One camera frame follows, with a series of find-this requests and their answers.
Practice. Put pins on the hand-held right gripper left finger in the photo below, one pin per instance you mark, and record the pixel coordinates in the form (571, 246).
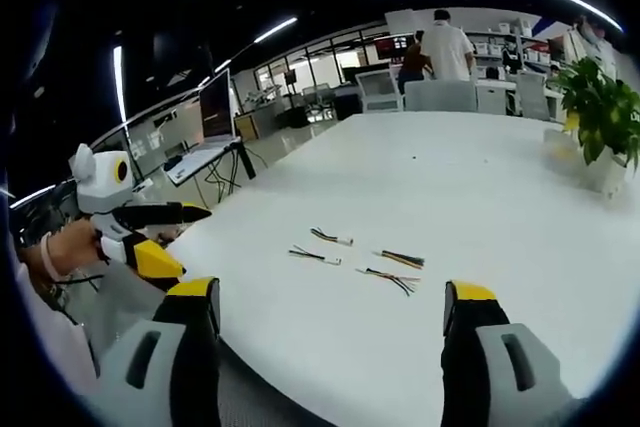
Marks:
(150, 377)

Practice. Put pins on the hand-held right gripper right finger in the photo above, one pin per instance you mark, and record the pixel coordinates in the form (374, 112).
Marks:
(480, 377)

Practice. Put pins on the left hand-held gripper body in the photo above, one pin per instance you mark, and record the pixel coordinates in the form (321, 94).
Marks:
(100, 182)

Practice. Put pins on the person's left hand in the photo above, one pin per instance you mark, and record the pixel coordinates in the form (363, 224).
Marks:
(70, 247)

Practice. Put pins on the black stand leg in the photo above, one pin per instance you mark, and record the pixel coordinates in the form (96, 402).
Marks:
(247, 161)

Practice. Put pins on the open laptop computer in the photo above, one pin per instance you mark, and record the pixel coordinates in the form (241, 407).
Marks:
(216, 107)

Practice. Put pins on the short ceiling light strip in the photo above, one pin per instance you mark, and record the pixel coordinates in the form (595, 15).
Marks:
(275, 29)

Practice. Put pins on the white plant pot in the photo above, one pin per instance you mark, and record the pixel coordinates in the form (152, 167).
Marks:
(610, 172)

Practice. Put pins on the white mesh office chair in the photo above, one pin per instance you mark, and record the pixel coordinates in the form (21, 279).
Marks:
(380, 91)

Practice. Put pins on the grey office chair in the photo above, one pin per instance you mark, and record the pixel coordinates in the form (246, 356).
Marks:
(532, 94)
(440, 96)

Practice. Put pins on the green potted plant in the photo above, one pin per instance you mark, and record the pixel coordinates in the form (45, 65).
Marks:
(600, 102)

